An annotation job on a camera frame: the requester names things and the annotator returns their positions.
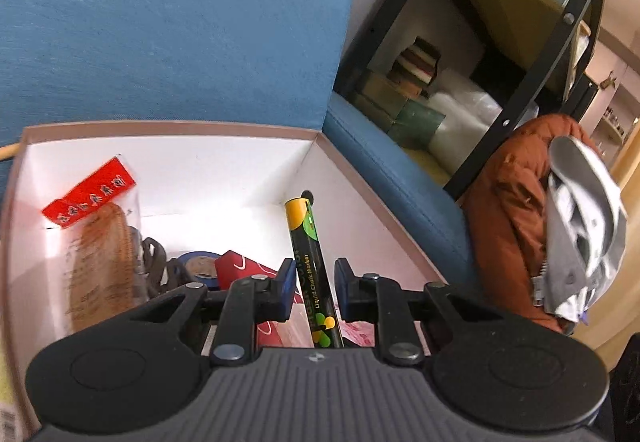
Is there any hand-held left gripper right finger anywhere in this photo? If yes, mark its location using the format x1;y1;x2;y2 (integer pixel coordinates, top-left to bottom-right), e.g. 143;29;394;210
333;257;503;367

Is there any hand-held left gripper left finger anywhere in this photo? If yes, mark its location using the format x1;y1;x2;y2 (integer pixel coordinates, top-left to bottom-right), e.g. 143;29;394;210
127;258;297;368

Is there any black chalk marker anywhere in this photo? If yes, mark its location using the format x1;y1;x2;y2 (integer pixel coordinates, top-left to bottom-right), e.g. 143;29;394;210
283;191;346;351

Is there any brown cardboard box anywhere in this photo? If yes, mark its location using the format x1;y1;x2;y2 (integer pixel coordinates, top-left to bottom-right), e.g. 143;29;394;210
0;121;451;442

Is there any brown cookie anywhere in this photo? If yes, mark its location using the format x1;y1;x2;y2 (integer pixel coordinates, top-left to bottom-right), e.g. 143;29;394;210
41;154;147;337

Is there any red and silver gift envelope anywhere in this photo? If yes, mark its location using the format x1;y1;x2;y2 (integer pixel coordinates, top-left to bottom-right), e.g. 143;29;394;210
214;249;307;349

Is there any blue tape roll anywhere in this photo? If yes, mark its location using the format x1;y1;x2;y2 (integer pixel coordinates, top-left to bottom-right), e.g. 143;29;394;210
176;250;222;291

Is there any black plastic object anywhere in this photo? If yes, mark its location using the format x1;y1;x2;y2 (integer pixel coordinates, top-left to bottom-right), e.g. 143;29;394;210
131;224;188;305

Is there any green storage box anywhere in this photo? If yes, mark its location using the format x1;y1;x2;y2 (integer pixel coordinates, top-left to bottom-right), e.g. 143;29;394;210
349;69;447;149

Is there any brown padded jacket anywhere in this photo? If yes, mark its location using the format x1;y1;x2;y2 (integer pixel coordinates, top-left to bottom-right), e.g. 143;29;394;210
456;113;608;335

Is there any clear plastic wrap roll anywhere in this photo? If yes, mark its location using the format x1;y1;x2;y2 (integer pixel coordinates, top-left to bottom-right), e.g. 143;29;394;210
424;66;505;179

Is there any stack of books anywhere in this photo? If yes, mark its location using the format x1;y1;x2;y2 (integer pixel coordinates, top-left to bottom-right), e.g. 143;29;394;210
389;36;442;98

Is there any silver grey garment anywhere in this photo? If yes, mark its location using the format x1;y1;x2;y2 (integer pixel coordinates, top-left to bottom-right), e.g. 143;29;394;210
531;136;629;323

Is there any black metal shelf rack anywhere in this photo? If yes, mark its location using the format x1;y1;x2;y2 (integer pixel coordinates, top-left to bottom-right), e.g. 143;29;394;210
331;0;615;201

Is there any blue fabric sofa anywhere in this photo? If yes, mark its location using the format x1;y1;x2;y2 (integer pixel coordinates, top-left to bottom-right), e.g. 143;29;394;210
0;0;477;293

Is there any yellow-green medicine box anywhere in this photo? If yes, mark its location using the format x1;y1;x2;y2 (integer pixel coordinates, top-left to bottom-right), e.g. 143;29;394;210
0;357;27;442

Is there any beige wall cabinet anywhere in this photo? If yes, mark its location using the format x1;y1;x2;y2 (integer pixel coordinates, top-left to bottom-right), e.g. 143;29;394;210
582;29;640;173

